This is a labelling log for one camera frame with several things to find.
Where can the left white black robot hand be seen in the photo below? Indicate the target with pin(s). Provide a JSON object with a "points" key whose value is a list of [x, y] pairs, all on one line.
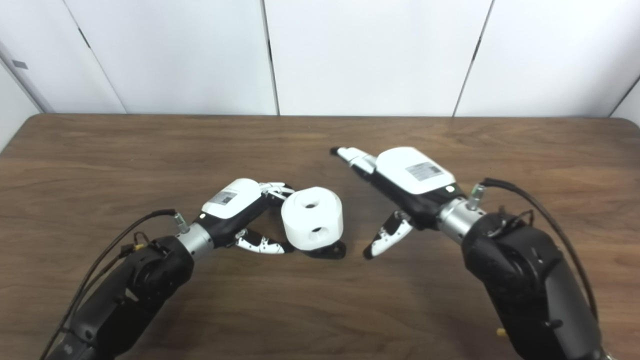
{"points": [[232, 200]]}

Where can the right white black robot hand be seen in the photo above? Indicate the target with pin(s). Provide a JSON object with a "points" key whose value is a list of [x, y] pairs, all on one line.
{"points": [[415, 172]]}

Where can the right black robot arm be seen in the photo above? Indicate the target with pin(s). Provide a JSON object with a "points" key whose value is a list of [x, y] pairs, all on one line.
{"points": [[525, 280]]}

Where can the round white plastic piece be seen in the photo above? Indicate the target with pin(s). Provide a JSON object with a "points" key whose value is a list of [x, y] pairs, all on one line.
{"points": [[300, 225]]}

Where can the black plastic holder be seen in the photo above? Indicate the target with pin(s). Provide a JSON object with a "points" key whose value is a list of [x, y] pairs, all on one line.
{"points": [[332, 250]]}

